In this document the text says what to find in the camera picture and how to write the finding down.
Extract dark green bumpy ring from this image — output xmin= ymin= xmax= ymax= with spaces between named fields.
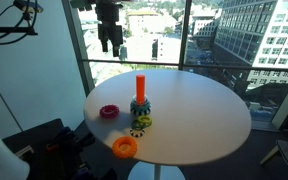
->
xmin=130 ymin=119 xmax=145 ymax=131

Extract blue dotted striped ring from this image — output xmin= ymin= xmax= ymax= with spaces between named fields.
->
xmin=129 ymin=99 xmax=152 ymax=117

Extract orange ribbed ring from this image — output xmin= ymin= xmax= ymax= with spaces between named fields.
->
xmin=111 ymin=135 xmax=139 ymax=159

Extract orange stacking post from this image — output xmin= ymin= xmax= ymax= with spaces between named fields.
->
xmin=135 ymin=74 xmax=146 ymax=106

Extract pink ribbed ring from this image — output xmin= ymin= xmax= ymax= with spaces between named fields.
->
xmin=99 ymin=104 xmax=120 ymax=119

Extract clear plastic rattle ring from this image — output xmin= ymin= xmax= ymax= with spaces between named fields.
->
xmin=131 ymin=94 xmax=149 ymax=105

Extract colourful equipment pile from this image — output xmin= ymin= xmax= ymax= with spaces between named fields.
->
xmin=38 ymin=125 xmax=118 ymax=180

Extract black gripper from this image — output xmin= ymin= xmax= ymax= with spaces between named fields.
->
xmin=95 ymin=2 xmax=125 ymax=58

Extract black camera cable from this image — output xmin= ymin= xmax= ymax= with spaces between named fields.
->
xmin=0 ymin=3 xmax=39 ymax=46

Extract yellow-green bumpy ring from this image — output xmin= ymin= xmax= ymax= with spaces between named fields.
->
xmin=137 ymin=115 xmax=153 ymax=128

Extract dark horizontal window rail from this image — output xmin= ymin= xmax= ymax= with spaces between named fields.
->
xmin=81 ymin=58 xmax=288 ymax=72

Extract camera on boom stand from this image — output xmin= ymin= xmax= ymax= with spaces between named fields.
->
xmin=0 ymin=0 xmax=45 ymax=36

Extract small black-white striped ring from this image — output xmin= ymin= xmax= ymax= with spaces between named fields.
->
xmin=129 ymin=128 xmax=146 ymax=138

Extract light wooden chair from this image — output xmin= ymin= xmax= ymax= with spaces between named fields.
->
xmin=259 ymin=139 xmax=288 ymax=180

